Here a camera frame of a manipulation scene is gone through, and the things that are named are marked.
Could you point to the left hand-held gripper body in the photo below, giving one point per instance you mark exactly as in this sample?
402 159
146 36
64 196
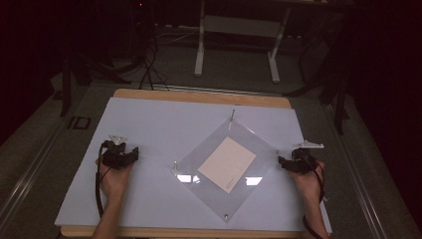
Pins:
114 155

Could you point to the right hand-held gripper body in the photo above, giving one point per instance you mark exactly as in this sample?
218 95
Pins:
303 159

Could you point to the photo card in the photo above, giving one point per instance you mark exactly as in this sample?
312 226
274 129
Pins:
227 164

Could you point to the clear acrylic photo frame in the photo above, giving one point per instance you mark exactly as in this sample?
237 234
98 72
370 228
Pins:
205 195

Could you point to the person's right hand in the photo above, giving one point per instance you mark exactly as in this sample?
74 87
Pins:
308 184

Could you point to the person's left hand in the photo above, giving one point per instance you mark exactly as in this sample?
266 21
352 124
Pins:
114 181

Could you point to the white table mat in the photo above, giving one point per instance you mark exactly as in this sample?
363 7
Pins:
159 132

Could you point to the dark tripod stand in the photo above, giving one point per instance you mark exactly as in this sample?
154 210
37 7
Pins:
335 79

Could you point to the wooden table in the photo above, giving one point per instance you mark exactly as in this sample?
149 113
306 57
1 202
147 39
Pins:
199 97

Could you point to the black stand with legs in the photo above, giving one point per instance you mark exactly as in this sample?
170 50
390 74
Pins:
71 73

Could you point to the black floor bracket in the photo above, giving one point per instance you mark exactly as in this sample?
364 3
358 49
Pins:
79 122

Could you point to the metal floor rail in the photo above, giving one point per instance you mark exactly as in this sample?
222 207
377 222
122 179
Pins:
28 172
360 176

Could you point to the white metal desk frame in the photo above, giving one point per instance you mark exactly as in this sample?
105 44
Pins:
237 26

